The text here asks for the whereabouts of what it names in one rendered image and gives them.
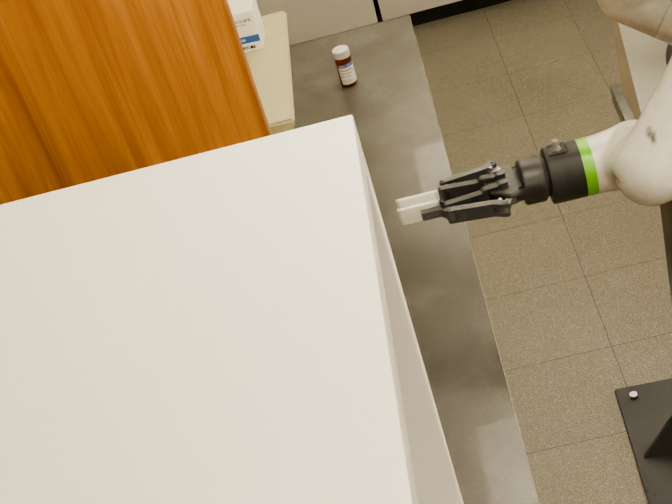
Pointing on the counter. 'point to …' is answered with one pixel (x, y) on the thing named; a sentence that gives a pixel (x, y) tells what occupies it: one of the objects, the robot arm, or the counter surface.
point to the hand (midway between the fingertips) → (419, 207)
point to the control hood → (274, 74)
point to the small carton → (248, 24)
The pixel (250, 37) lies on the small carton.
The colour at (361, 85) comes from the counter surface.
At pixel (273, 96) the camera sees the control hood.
